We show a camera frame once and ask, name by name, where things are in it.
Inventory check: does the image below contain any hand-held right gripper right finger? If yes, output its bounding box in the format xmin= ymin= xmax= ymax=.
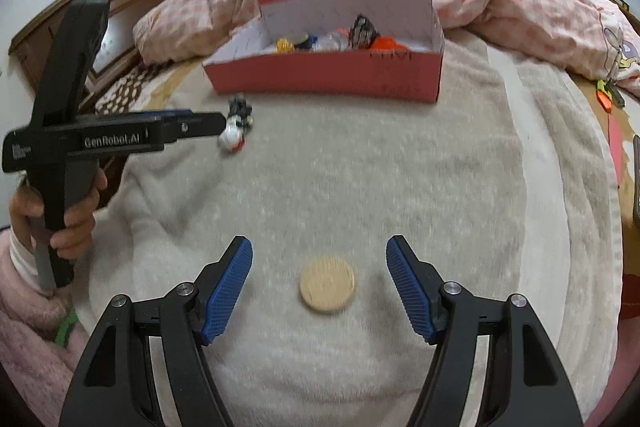
xmin=385 ymin=235 xmax=585 ymax=427

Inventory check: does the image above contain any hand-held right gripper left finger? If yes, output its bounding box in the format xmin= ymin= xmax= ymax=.
xmin=59 ymin=235 xmax=254 ymax=427

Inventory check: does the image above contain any black and white toy robot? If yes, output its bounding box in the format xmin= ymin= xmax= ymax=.
xmin=219 ymin=95 xmax=254 ymax=154

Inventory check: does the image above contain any round wooden disc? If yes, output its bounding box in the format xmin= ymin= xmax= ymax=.
xmin=299 ymin=258 xmax=357 ymax=314

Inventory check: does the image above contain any red cardboard shoe box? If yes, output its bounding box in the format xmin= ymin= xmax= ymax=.
xmin=202 ymin=0 xmax=446 ymax=104

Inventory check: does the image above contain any clear red-label plastic bottle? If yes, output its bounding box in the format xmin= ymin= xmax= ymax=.
xmin=314 ymin=31 xmax=351 ymax=53

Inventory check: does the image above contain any black toy figure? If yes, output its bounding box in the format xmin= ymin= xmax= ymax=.
xmin=347 ymin=14 xmax=379 ymax=51

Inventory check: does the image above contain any person's left forearm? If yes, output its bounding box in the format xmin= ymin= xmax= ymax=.
xmin=0 ymin=232 xmax=81 ymax=413

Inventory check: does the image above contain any person's left hand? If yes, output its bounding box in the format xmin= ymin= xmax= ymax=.
xmin=9 ymin=167 xmax=109 ymax=264

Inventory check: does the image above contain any red paper strip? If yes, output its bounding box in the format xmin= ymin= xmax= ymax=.
xmin=607 ymin=112 xmax=627 ymax=185

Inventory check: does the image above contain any black smartphone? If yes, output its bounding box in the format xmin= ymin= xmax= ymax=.
xmin=632 ymin=134 xmax=640 ymax=224

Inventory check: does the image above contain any orange and green toy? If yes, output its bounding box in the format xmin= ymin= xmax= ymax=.
xmin=595 ymin=78 xmax=625 ymax=114

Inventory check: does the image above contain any green strap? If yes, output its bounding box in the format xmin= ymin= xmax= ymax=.
xmin=54 ymin=311 xmax=79 ymax=349

